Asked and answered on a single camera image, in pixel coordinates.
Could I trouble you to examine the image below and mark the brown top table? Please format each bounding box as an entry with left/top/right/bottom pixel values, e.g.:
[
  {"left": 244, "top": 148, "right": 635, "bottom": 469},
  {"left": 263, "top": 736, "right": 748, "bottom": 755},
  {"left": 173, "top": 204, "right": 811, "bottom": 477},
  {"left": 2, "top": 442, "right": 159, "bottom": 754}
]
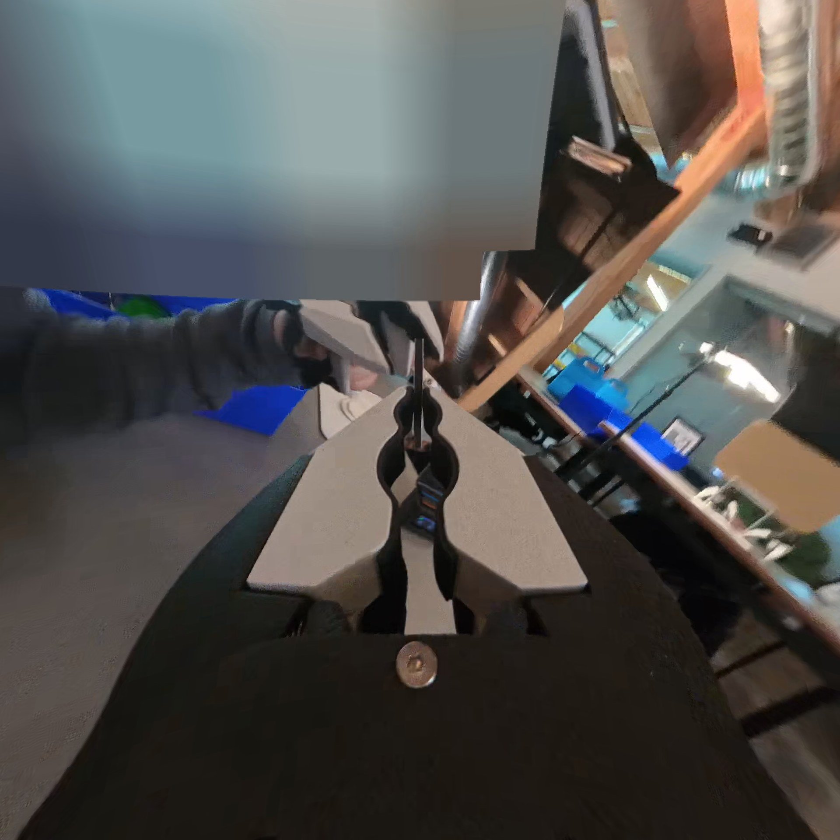
[
  {"left": 599, "top": 419, "right": 840, "bottom": 736},
  {"left": 514, "top": 366, "right": 593, "bottom": 460}
]

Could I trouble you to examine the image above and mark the wall air vent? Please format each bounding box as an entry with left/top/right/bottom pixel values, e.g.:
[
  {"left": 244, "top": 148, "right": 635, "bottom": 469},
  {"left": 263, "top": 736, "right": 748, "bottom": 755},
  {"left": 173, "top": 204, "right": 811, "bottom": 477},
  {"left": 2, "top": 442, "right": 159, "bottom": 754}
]
[{"left": 766, "top": 222, "right": 840, "bottom": 269}]

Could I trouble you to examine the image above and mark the dark screen with tan frame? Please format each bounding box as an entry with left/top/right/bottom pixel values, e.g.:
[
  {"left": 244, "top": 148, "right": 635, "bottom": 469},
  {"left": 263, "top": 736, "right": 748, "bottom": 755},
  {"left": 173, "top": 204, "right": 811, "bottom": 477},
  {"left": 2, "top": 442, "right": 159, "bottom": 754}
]
[{"left": 446, "top": 0, "right": 769, "bottom": 413}]

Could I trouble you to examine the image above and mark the green holder with white parts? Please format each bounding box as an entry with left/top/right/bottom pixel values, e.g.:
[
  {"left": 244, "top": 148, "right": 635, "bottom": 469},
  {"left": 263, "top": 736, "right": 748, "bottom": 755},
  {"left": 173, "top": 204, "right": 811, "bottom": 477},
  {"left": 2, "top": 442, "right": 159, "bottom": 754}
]
[{"left": 694, "top": 484, "right": 836, "bottom": 586}]

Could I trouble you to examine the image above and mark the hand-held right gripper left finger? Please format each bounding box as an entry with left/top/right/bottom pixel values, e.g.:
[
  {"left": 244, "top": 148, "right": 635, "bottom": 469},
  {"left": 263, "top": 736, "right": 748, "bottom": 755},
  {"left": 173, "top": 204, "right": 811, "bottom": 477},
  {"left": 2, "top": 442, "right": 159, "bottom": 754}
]
[{"left": 246, "top": 387, "right": 417, "bottom": 616}]

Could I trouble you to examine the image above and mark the white screen stand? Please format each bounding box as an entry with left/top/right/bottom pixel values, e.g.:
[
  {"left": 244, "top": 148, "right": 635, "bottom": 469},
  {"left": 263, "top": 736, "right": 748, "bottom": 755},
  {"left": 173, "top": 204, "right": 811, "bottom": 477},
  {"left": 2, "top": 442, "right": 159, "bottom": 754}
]
[{"left": 317, "top": 382, "right": 383, "bottom": 441}]

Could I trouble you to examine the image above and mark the blue tool case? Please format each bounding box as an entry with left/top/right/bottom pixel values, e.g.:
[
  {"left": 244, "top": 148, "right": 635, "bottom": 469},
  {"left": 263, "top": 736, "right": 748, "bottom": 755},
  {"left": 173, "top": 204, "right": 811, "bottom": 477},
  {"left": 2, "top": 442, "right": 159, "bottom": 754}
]
[{"left": 546, "top": 356, "right": 629, "bottom": 409}]

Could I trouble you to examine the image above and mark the studio light on stand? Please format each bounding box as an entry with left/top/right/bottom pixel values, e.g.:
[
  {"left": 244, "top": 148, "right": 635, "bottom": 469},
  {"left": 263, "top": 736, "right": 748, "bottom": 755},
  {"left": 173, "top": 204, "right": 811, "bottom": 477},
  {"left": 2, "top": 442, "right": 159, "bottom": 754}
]
[{"left": 556, "top": 340, "right": 783, "bottom": 481}]

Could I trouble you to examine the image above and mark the black square panel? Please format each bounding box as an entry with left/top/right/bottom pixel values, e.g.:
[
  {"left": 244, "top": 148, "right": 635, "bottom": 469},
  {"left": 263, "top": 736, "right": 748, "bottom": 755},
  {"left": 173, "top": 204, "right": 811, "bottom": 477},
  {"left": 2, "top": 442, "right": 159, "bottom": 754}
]
[{"left": 770, "top": 325, "right": 840, "bottom": 442}]

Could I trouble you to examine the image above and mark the silver ceiling duct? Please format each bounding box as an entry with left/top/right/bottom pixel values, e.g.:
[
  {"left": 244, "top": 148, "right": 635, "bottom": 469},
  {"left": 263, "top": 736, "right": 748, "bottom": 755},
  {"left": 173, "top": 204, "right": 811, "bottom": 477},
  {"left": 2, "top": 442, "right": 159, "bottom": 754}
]
[{"left": 735, "top": 0, "right": 831, "bottom": 194}]

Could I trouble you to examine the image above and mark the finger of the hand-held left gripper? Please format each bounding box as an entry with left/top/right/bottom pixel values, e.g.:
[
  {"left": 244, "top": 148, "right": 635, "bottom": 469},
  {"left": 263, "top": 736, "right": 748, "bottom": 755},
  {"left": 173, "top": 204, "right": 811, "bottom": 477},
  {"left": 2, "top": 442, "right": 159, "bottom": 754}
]
[
  {"left": 377, "top": 301, "right": 444, "bottom": 375},
  {"left": 298, "top": 305, "right": 392, "bottom": 395}
]

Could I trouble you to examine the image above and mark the glass wall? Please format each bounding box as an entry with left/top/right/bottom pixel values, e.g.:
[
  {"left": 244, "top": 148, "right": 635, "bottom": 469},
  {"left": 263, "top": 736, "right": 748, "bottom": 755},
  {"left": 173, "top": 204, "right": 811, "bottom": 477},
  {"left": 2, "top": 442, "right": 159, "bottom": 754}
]
[{"left": 617, "top": 276, "right": 840, "bottom": 473}]

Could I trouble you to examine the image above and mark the thin grey strip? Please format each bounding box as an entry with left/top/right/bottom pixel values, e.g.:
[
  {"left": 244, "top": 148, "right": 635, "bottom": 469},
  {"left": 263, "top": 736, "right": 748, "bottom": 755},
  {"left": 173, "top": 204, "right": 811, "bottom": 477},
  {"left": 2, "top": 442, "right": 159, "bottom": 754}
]
[{"left": 413, "top": 336, "right": 425, "bottom": 455}]

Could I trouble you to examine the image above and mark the black battery charging case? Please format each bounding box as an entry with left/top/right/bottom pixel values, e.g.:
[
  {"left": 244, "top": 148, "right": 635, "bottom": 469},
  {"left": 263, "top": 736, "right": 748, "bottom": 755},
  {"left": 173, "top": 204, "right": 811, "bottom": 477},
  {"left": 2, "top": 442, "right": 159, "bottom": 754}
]
[{"left": 408, "top": 465, "right": 442, "bottom": 540}]

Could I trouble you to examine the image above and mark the blue storage bin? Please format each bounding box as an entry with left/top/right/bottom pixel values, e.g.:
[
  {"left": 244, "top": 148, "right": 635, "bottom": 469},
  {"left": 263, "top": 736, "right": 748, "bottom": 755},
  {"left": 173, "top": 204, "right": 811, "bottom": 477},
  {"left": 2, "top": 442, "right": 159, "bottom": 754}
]
[{"left": 39, "top": 289, "right": 309, "bottom": 437}]

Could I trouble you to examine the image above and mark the framed printed tag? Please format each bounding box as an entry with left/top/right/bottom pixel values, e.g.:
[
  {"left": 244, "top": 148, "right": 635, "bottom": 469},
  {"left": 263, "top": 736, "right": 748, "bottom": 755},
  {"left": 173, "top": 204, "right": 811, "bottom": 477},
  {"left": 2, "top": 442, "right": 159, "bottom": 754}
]
[{"left": 658, "top": 415, "right": 707, "bottom": 458}]

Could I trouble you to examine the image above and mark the tan rounded board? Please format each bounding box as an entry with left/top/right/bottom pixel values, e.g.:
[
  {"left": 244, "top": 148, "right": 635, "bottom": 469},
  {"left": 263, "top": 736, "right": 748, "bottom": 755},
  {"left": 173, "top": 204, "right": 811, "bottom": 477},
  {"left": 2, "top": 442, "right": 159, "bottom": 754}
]
[{"left": 714, "top": 419, "right": 840, "bottom": 534}]

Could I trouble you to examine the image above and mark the person's left forearm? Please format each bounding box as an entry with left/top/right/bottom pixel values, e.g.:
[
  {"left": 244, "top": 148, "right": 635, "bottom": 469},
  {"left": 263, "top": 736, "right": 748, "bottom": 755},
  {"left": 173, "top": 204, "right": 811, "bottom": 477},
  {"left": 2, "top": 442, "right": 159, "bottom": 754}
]
[{"left": 0, "top": 289, "right": 304, "bottom": 450}]

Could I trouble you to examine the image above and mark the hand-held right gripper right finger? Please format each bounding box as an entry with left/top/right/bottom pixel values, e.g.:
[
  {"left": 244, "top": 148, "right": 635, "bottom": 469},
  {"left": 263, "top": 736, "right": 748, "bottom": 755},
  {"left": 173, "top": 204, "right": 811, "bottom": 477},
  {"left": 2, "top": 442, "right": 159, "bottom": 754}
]
[{"left": 420, "top": 387, "right": 589, "bottom": 602}]

